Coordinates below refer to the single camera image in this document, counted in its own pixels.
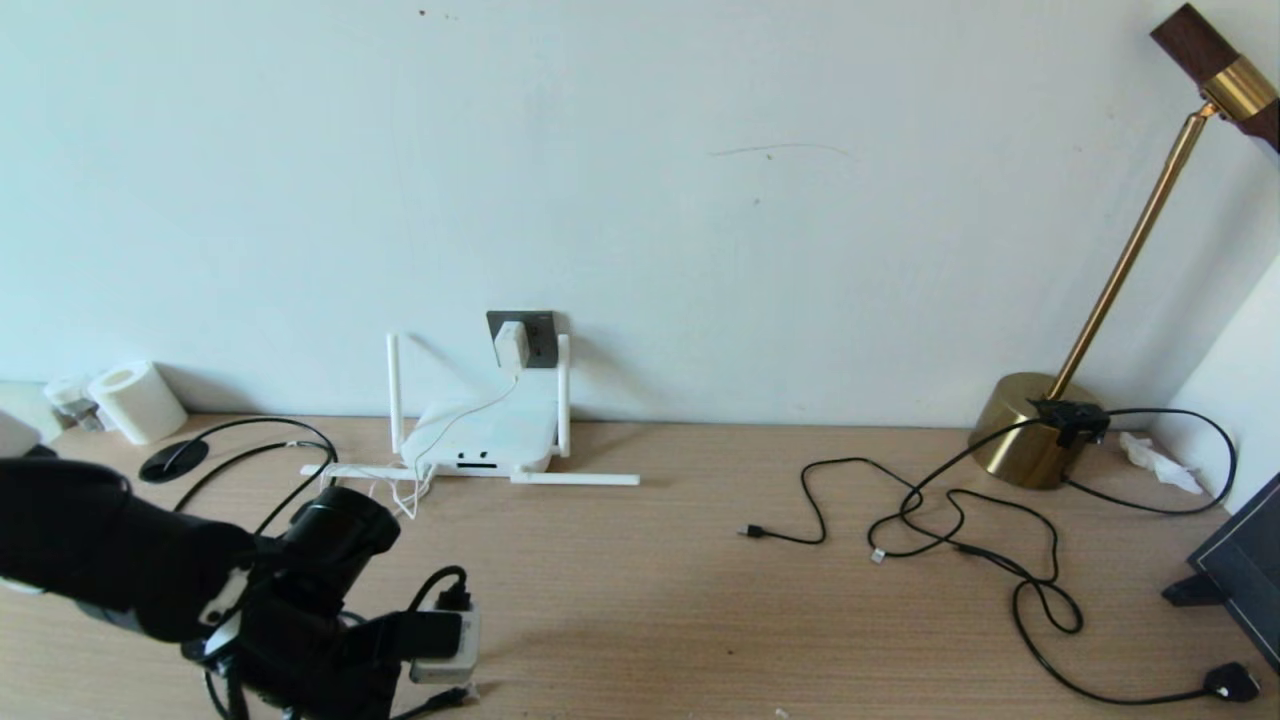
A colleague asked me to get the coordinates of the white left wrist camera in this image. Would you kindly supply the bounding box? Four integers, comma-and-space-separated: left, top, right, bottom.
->
370, 600, 483, 687

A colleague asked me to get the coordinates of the black ethernet cable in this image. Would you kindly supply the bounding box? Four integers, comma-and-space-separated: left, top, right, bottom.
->
165, 417, 479, 720

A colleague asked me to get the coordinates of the black left wrist camera cable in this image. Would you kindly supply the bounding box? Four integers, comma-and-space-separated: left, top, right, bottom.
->
200, 565, 473, 720

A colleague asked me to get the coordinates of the black inline cord switch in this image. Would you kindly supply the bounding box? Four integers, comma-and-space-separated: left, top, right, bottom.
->
1030, 398, 1111, 448

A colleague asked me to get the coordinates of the white toilet paper roll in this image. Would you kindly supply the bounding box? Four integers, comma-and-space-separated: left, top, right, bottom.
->
88, 360, 188, 446

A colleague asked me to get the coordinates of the black clip stand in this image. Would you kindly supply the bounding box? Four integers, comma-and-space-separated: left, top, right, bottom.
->
1162, 572, 1226, 608

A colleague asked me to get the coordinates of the white router with antennas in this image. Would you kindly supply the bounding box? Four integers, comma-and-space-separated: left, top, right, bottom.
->
300, 332, 641, 488

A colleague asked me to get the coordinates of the small clear plastic container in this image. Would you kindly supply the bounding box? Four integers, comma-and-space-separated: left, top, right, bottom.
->
42, 375, 101, 433

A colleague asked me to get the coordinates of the black USB cable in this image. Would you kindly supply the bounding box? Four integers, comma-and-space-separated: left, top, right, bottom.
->
737, 457, 966, 563

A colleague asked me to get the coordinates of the gold desk lamp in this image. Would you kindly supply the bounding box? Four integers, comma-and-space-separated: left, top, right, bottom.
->
968, 0, 1280, 491

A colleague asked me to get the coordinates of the black cable with connector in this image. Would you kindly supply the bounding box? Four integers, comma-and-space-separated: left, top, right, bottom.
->
868, 405, 1263, 707

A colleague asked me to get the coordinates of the crumpled white tissue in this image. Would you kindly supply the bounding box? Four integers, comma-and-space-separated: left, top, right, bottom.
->
1118, 430, 1206, 496

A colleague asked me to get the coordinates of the grey wall socket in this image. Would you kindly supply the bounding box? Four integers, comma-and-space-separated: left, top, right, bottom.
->
485, 310, 556, 369

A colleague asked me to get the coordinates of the black oval desk grommet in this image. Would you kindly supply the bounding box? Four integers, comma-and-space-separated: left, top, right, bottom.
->
138, 437, 209, 484

